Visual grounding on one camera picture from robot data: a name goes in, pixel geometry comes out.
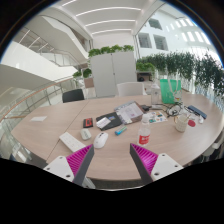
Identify black cable bundle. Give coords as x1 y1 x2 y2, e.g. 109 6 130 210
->
162 102 185 118

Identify black and red case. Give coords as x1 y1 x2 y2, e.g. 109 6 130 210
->
82 117 95 129

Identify white cabinet with plants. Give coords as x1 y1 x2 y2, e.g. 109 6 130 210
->
88 44 138 98

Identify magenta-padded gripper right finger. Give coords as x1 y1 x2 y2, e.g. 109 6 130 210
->
129 143 184 185

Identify green tote bag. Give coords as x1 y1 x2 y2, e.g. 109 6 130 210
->
159 78 183 105

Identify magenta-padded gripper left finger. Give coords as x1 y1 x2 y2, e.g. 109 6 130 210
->
43 144 95 187

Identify blue and green tube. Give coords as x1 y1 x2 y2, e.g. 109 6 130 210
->
114 125 128 136

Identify long white remote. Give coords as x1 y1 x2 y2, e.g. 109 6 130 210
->
58 131 87 153

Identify glass balustrade with wooden rail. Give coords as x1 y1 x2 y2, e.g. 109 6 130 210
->
0 75 83 161

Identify small grey-white mouse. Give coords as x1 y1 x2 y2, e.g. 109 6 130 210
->
80 128 93 141

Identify black notebook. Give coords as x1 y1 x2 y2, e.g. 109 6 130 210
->
95 111 124 132

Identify white paper slip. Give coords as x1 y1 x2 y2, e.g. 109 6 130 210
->
30 115 49 123

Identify green hedge row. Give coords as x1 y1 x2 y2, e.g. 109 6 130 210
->
135 50 224 99

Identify potted green plant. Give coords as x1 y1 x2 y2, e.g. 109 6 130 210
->
72 67 93 89

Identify clear red-label water bottle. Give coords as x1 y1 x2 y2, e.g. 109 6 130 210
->
137 113 152 147

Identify black chair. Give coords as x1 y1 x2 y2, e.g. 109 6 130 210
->
61 88 86 104

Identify dark blue keyboard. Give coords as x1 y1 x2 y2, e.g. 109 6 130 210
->
187 104 208 120

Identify black charger block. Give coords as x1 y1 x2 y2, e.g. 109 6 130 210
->
139 104 152 112

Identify clear plastic tumbler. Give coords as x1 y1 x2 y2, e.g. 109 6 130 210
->
150 81 162 106

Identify colourful sticker sheet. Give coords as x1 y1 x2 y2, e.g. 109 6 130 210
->
145 110 168 125

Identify white printed card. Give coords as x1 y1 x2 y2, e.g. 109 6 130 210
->
96 117 112 130

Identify ceiling light strips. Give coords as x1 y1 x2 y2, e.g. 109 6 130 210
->
60 0 143 36

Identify white computer mouse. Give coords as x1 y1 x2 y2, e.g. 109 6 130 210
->
93 131 110 150

